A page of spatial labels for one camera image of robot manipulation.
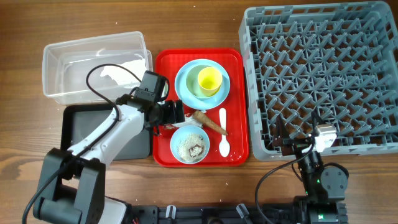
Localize white tissue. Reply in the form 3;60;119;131
172;114;202;128
100;59;147;85

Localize black plastic tray bin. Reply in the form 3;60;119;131
60;104;152;161

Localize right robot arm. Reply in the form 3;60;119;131
272;111;349;224

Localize light blue plate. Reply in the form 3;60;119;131
174;59;231;110

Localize light green bowl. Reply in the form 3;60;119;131
186;65;210;98

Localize grey dishwasher rack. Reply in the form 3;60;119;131
239;1;397;161

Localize yellow plastic cup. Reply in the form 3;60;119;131
197;67;223;97

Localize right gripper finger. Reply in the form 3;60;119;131
311;110;325;136
272;114;291;146

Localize white plastic spoon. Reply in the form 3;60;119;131
219;108;230;157

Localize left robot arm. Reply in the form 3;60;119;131
22;71;185;223

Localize brown carrot-shaped food scrap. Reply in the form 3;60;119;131
192;111;228;136

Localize rice and food leftovers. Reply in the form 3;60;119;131
177;134;206;163

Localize small light blue bowl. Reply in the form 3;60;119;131
170;126;210;165

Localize red plastic tray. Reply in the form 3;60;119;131
152;48;249;167

